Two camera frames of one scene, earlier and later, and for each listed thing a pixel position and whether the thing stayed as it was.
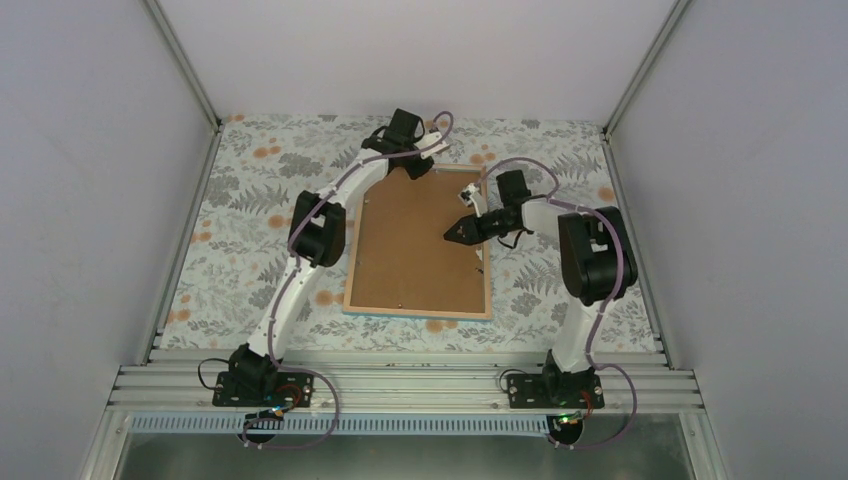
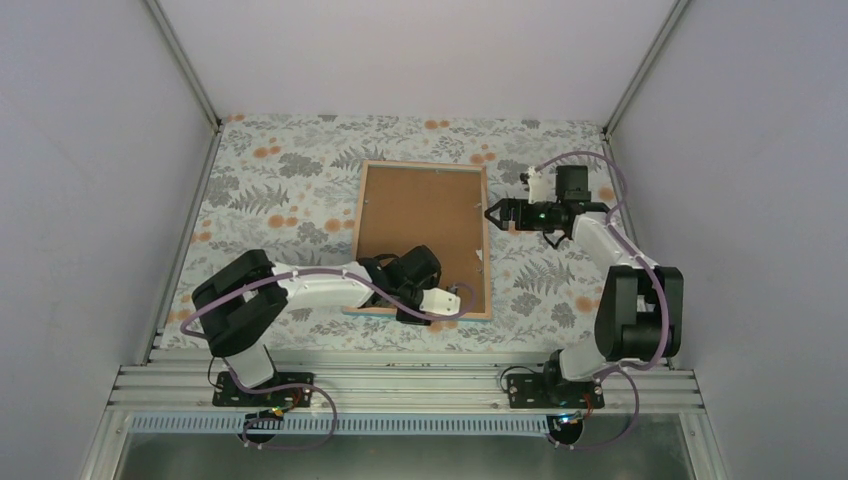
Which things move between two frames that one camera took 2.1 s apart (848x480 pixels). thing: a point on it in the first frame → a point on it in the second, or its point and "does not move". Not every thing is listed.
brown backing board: (402, 262) does not move
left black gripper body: (414, 172) → (406, 317)
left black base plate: (250, 389) does not move
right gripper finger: (462, 231) → (503, 225)
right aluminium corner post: (645, 67) does not move
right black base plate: (531, 391) does not move
